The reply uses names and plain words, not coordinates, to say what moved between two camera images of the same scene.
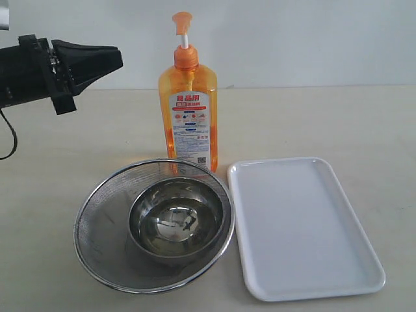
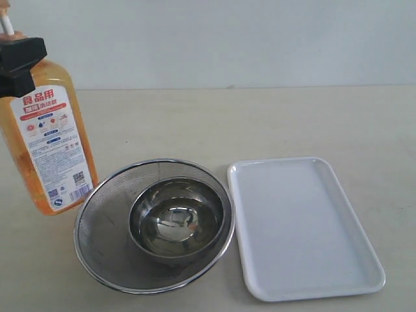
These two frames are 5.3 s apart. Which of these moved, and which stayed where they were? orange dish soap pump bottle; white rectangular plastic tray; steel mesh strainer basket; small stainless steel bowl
Moved: orange dish soap pump bottle
Stayed: white rectangular plastic tray; steel mesh strainer basket; small stainless steel bowl
